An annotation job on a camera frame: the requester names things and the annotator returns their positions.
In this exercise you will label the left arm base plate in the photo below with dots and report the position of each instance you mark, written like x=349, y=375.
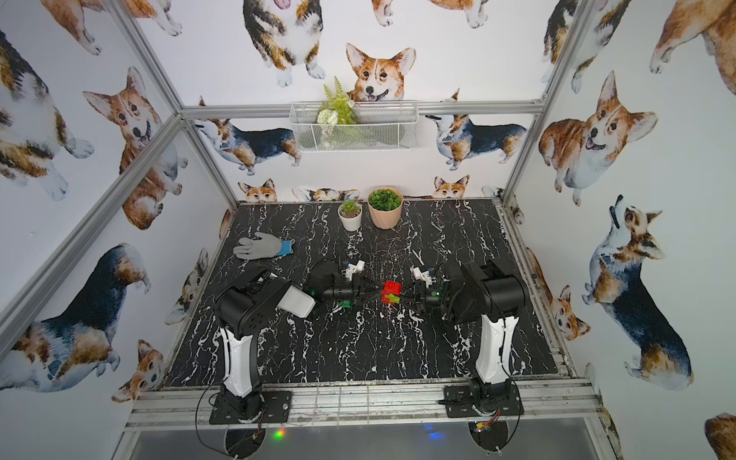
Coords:
x=266, y=407

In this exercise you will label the lime lego brick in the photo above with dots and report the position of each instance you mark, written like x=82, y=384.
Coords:
x=393, y=298

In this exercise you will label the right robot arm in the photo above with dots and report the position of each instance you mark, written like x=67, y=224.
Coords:
x=493, y=296

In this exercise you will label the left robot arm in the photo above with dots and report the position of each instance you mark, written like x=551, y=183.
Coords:
x=247, y=306

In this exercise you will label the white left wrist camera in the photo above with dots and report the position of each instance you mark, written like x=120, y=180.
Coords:
x=353, y=269

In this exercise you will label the small white plant pot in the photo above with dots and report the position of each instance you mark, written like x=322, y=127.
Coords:
x=350, y=214

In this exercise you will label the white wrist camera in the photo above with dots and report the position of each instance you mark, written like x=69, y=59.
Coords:
x=423, y=275
x=353, y=269

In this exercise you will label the large beige plant pot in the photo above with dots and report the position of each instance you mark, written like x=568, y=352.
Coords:
x=385, y=207

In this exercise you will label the grey work glove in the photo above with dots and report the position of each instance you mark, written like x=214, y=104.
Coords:
x=262, y=246

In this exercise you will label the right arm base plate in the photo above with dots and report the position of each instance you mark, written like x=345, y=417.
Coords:
x=482, y=400

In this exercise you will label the white wire basket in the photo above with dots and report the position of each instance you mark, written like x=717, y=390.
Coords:
x=388, y=126

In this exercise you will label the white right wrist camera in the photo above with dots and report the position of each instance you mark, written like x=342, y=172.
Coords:
x=423, y=275

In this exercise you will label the aluminium front rail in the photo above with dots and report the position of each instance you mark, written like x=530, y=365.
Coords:
x=345, y=405

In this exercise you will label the green fern plant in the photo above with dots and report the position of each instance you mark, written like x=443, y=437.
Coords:
x=338, y=108

